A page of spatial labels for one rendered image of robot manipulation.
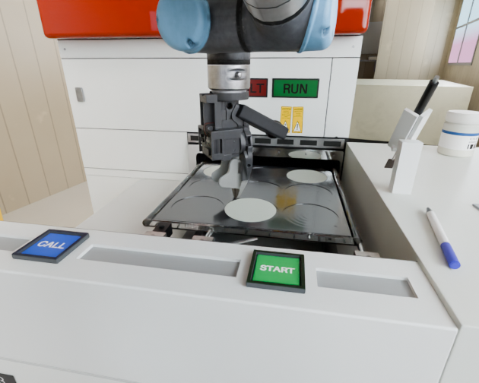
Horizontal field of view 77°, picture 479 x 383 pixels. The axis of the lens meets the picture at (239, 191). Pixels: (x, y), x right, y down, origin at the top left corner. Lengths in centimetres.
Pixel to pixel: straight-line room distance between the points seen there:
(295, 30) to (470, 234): 32
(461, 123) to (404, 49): 653
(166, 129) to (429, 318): 79
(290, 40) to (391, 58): 692
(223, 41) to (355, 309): 34
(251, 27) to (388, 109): 458
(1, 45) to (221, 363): 299
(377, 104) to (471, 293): 462
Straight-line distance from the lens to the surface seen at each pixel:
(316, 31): 39
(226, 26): 42
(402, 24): 734
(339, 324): 30
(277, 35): 39
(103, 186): 110
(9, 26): 321
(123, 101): 97
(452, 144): 83
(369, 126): 497
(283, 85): 83
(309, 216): 57
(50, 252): 40
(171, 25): 44
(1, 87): 311
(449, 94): 500
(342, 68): 84
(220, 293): 30
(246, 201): 61
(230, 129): 54
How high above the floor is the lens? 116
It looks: 23 degrees down
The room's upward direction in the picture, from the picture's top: straight up
